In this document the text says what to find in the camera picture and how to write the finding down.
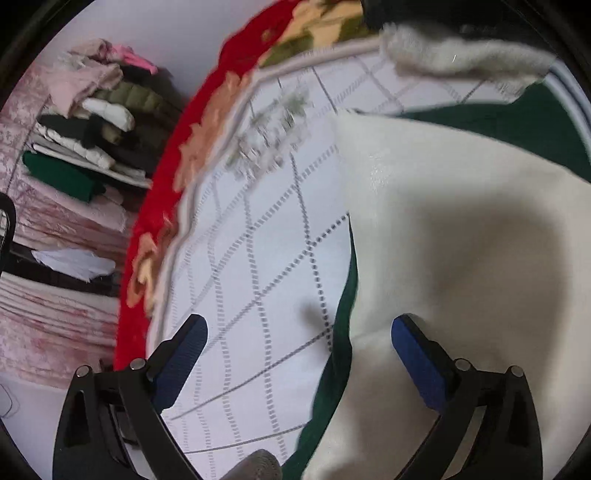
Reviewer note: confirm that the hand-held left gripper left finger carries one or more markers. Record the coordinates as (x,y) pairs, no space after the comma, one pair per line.
(181,362)

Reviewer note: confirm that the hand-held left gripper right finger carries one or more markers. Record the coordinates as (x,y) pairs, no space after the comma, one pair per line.
(418,364)

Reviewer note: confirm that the green and white jacket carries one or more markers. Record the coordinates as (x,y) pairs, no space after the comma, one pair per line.
(461,258)

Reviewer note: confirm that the pile of folded clothes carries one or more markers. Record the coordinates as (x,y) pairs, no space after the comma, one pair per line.
(99,127)

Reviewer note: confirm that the white quilted bed cover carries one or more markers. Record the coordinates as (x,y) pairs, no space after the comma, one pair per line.
(258,286)

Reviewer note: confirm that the grey knit cloth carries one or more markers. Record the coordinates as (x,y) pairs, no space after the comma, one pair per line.
(256,466)

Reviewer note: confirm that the red floral blanket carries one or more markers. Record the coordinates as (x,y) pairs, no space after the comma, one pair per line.
(152,230)

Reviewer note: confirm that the pink velvet sofa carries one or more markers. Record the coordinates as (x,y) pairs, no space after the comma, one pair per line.
(51,318)

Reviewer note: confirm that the white crumpled cloth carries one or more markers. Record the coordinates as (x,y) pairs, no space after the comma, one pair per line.
(74,263)

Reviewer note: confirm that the white fleece cloth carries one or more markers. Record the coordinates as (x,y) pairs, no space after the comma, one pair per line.
(461,55)

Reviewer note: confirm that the dark cloth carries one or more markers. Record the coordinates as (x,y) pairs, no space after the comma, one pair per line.
(397,11)

